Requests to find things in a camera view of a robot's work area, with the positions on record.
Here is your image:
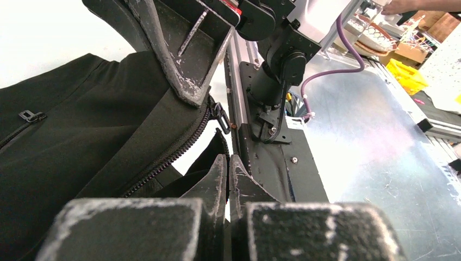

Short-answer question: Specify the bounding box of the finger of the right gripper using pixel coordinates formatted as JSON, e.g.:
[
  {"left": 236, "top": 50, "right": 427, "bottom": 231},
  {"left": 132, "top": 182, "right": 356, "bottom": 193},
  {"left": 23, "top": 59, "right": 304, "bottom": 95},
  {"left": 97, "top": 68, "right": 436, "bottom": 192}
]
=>
[
  {"left": 82, "top": 0, "right": 152, "bottom": 52},
  {"left": 126, "top": 1, "right": 234, "bottom": 107}
]

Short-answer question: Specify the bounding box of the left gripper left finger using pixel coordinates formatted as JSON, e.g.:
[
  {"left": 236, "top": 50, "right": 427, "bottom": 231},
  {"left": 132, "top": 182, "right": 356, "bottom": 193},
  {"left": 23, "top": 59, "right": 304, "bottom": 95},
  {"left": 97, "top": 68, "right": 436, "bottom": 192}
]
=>
[{"left": 181, "top": 154, "right": 228, "bottom": 260}]

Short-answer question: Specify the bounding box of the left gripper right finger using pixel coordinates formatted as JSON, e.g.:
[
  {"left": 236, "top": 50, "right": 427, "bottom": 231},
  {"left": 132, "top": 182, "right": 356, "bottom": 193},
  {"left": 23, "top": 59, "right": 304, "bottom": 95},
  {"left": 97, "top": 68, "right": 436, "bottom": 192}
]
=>
[{"left": 229, "top": 154, "right": 277, "bottom": 260}]

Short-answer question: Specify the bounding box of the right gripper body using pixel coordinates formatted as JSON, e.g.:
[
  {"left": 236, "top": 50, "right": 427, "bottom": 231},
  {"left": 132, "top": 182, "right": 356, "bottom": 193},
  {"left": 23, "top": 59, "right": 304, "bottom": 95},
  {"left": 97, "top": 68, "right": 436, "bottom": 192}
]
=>
[{"left": 212, "top": 0, "right": 295, "bottom": 41}]

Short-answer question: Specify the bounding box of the black jacket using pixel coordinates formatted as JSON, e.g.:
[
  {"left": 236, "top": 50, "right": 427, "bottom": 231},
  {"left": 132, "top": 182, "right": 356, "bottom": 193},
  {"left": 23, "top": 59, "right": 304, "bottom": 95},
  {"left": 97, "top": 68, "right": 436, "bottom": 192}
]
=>
[{"left": 1, "top": 52, "right": 229, "bottom": 260}]

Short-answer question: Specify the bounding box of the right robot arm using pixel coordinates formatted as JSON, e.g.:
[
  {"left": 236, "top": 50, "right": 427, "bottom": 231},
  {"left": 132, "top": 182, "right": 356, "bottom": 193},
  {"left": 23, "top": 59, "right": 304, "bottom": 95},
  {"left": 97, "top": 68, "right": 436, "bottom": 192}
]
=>
[{"left": 84, "top": 1, "right": 320, "bottom": 144}]

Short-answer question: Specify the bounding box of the person's hand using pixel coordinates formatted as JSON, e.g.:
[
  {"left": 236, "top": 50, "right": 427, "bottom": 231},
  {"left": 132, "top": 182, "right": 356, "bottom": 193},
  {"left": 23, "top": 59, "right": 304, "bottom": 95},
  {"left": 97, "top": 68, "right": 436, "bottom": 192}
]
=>
[{"left": 381, "top": 0, "right": 420, "bottom": 15}]

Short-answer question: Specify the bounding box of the cardboard box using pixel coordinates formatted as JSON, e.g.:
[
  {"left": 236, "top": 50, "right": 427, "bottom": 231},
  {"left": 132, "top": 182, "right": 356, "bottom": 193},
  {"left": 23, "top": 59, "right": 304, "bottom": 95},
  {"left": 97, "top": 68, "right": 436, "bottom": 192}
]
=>
[{"left": 394, "top": 43, "right": 429, "bottom": 64}]

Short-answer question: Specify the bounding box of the yellow plastic bin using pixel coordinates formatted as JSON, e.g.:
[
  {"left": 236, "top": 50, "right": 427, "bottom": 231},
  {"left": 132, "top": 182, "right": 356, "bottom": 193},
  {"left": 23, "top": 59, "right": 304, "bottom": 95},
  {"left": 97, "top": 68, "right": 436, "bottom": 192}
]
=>
[{"left": 386, "top": 59, "right": 429, "bottom": 96}]

